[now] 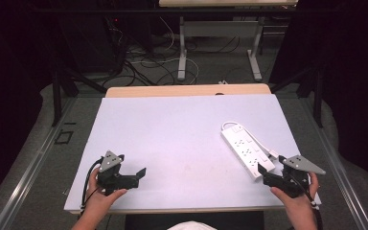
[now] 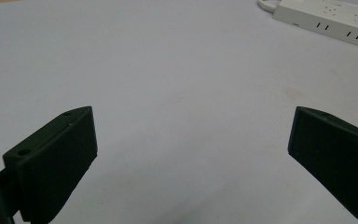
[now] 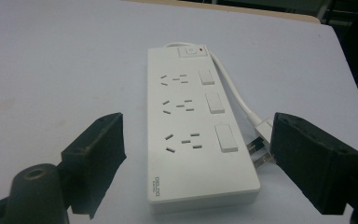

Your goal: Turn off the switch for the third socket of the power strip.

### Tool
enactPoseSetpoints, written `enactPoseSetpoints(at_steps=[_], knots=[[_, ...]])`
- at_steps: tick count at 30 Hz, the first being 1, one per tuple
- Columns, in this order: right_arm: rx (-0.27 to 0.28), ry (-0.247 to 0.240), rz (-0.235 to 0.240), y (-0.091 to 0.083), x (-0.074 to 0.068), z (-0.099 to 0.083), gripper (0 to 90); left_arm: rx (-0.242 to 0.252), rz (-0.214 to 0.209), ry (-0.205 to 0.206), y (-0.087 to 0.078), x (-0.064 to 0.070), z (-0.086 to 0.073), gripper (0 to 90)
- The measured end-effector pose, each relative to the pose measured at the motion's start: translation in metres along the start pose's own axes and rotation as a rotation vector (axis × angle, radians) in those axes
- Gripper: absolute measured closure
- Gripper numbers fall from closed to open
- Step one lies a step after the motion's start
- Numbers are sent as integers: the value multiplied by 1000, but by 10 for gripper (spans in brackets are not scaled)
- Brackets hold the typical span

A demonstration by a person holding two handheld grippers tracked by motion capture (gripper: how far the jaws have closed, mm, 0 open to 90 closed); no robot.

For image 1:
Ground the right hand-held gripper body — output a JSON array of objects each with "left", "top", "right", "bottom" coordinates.
[{"left": 263, "top": 154, "right": 327, "bottom": 199}]

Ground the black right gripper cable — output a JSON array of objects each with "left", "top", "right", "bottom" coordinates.
[{"left": 291, "top": 176, "right": 324, "bottom": 230}]

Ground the light desk top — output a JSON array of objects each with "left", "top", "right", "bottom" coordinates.
[{"left": 158, "top": 0, "right": 299, "bottom": 9}]

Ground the white metal desk frame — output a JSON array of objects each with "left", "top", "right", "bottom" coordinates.
[{"left": 176, "top": 15, "right": 265, "bottom": 82}]

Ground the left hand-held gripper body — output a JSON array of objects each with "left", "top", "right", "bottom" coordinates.
[{"left": 96, "top": 149, "right": 140, "bottom": 196}]

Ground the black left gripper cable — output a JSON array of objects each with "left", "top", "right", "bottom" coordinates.
[{"left": 80, "top": 155, "right": 105, "bottom": 214}]

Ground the white table mat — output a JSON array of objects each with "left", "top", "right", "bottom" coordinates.
[{"left": 63, "top": 93, "right": 322, "bottom": 215}]

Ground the metal floor rail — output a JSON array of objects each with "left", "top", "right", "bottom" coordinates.
[
  {"left": 298, "top": 95, "right": 368, "bottom": 230},
  {"left": 0, "top": 97, "right": 77, "bottom": 230}
]

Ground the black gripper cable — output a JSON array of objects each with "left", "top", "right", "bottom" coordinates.
[
  {"left": 291, "top": 176, "right": 324, "bottom": 230},
  {"left": 80, "top": 155, "right": 105, "bottom": 214}
]

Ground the tangle of floor cables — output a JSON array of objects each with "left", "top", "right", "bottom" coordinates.
[{"left": 102, "top": 17, "right": 242, "bottom": 88}]

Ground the black computer tower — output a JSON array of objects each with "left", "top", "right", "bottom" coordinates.
[{"left": 57, "top": 12, "right": 126, "bottom": 75}]

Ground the black metal stand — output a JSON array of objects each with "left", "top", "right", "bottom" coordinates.
[
  {"left": 51, "top": 66, "right": 108, "bottom": 127},
  {"left": 269, "top": 61, "right": 325, "bottom": 128}
]

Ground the person's right hand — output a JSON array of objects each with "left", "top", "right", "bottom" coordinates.
[{"left": 269, "top": 172, "right": 320, "bottom": 215}]

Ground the person's left hand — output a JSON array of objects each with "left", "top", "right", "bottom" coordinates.
[{"left": 82, "top": 167, "right": 129, "bottom": 219}]

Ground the person's white clothing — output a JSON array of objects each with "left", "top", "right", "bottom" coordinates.
[{"left": 167, "top": 220, "right": 218, "bottom": 230}]

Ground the white power strip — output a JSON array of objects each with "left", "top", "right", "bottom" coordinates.
[{"left": 219, "top": 124, "right": 277, "bottom": 180}]

